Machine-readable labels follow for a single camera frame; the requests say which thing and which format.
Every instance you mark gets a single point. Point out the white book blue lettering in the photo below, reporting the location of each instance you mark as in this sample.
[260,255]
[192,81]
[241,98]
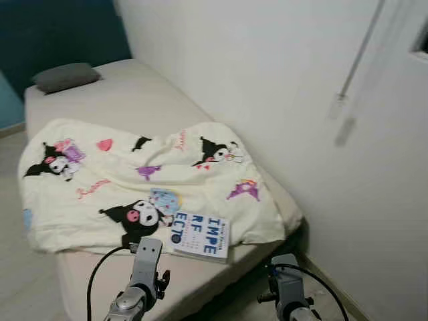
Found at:
[200,234]

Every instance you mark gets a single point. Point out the cream cartoon print quilt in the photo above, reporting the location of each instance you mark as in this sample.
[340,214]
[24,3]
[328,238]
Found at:
[120,194]

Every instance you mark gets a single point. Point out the grey pillow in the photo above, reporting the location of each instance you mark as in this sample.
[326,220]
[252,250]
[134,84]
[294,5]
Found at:
[65,77]

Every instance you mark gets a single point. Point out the mattress with beige sheet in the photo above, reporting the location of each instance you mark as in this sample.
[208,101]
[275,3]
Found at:
[127,100]

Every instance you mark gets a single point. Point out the dark window opening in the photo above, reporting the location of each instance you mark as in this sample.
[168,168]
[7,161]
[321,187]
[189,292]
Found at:
[421,41]

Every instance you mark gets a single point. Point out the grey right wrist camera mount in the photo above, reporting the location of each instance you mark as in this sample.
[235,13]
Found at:
[289,281]

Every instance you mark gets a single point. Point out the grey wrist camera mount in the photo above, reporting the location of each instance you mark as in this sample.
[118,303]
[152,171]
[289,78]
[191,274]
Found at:
[146,261]
[289,281]

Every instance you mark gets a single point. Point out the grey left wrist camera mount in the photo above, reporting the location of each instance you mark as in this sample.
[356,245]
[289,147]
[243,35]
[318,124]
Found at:
[146,261]

